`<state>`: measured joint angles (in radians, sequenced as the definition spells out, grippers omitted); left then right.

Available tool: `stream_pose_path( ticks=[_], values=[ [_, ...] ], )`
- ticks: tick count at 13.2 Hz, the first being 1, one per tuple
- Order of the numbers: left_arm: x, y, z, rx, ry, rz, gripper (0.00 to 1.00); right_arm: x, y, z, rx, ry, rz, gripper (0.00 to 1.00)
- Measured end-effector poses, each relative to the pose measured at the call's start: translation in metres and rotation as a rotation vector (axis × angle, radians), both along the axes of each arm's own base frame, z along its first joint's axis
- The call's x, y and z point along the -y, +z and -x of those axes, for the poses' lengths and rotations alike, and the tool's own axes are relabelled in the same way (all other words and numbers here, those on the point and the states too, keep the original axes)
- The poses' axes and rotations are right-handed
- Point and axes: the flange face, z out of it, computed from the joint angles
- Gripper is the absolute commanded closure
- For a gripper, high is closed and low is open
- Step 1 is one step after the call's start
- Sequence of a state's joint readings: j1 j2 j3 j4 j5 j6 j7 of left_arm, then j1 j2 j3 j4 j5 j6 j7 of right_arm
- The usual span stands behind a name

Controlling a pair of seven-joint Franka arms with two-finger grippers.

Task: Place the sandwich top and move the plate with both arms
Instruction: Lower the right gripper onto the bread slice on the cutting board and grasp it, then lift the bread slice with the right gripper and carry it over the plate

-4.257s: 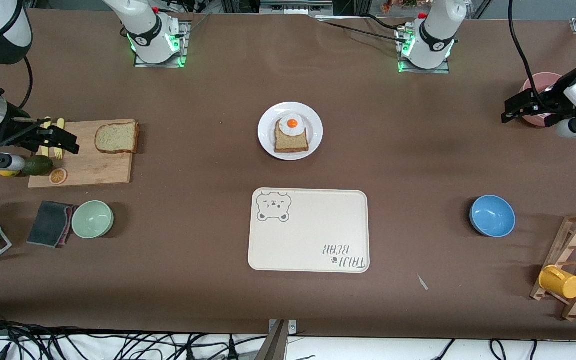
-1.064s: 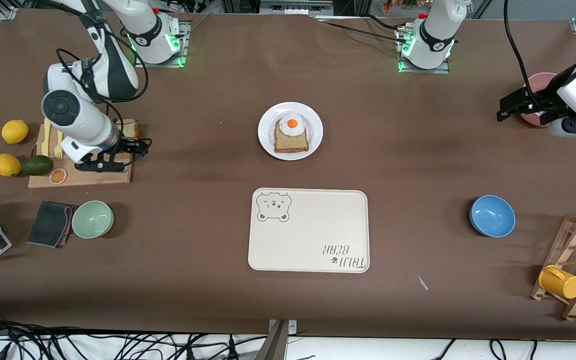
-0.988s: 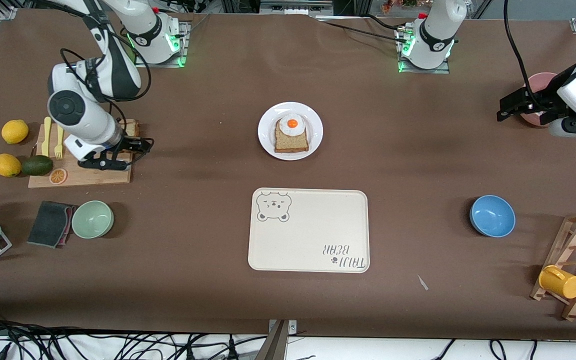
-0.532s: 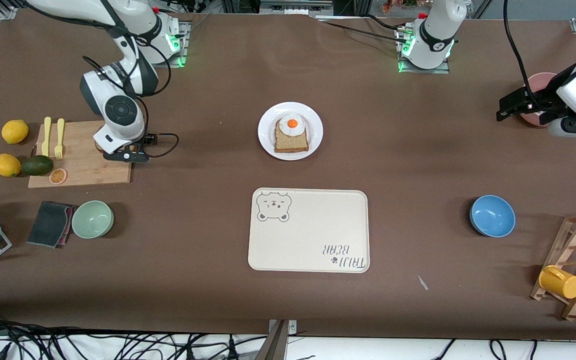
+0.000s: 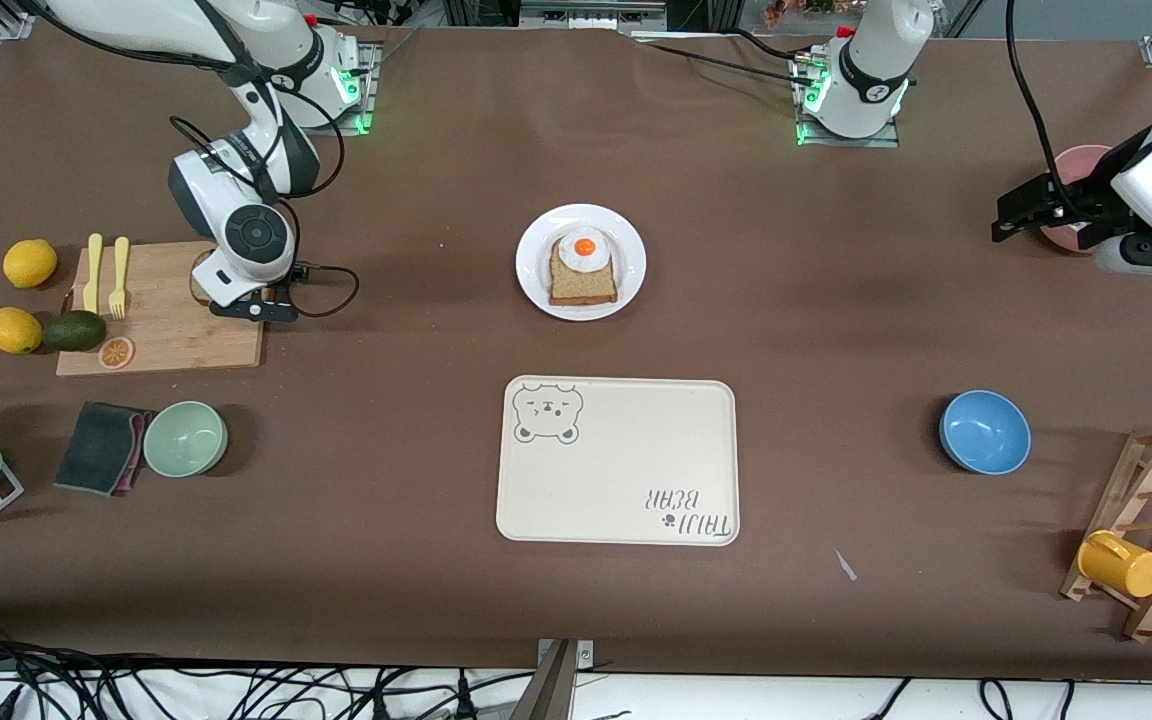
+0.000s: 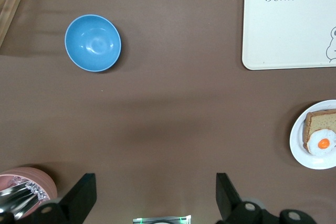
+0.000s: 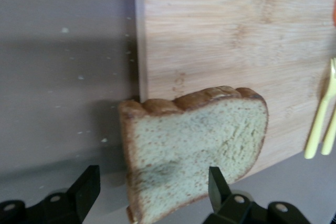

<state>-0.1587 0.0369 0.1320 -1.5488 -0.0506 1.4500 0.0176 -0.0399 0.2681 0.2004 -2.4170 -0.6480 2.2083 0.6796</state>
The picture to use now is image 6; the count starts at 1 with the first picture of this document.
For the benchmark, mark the white round plate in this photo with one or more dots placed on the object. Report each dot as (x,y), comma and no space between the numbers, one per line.
(298,142)

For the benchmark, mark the brown bread slice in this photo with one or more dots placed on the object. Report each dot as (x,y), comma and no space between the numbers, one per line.
(320,120)

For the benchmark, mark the wooden cup rack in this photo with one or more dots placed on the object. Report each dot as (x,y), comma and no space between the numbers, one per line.
(11,9)

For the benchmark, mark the pink bowl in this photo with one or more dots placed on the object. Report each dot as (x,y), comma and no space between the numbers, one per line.
(39,179)

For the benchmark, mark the shiny metal spoon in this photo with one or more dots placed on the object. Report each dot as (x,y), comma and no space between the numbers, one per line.
(13,200)

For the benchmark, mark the blue bowl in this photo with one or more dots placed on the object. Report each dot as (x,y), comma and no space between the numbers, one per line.
(93,43)

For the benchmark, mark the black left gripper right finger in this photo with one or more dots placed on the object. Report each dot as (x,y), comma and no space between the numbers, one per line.
(231,200)

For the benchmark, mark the crinkled silver foil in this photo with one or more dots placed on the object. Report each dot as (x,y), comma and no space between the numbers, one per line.
(32,188)

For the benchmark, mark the fried egg toy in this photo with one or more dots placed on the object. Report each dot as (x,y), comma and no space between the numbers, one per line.
(324,143)

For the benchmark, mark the cream bear print tray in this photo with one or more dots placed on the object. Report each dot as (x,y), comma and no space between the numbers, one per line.
(288,32)

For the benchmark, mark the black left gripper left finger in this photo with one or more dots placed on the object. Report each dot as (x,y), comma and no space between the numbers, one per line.
(78,197)

